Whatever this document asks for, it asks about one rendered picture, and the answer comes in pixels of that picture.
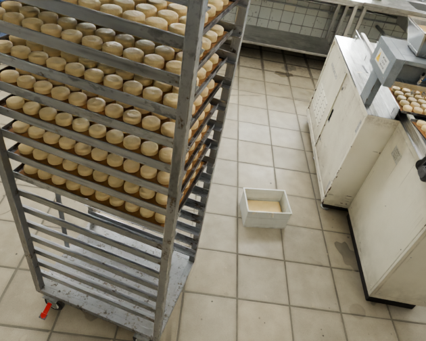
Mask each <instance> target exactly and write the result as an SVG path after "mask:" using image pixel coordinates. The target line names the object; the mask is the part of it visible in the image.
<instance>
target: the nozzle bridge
mask: <svg viewBox="0 0 426 341"><path fill-rule="evenodd" d="M369 62H370V63H371V66H372V67H373V70H372V72H371V74H370V76H369V78H368V80H367V82H366V84H365V86H364V89H363V90H362V93H361V94H360V96H361V99H362V102H363V104H364V105H366V106H371V104H372V102H373V100H374V98H375V96H376V94H377V92H378V90H379V88H380V86H381V85H382V86H384V87H390V88H391V87H392V86H396V87H402V88H406V89H412V90H416V91H422V92H426V80H425V79H426V74H425V77H424V79H423V80H425V81H422V82H421V84H420V85H418V84H417V81H418V79H419V77H420V76H421V75H422V73H424V72H425V73H426V59H425V58H419V57H416V55H415V54H414V53H413V52H412V51H411V50H410V48H409V47H408V41H404V40H400V39H394V38H389V37H384V36H381V37H380V39H379V42H378V44H377V46H376V48H375V50H374V52H373V54H372V56H371V58H370V60H369Z"/></svg>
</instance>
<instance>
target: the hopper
mask: <svg viewBox="0 0 426 341"><path fill-rule="evenodd" d="M424 30H426V18H420V17H416V16H409V15H408V47H409V48H410V50H411V51H412V52H413V53H414V54H415V55H416V57H419V58H425V59H426V33H425V32H424Z"/></svg>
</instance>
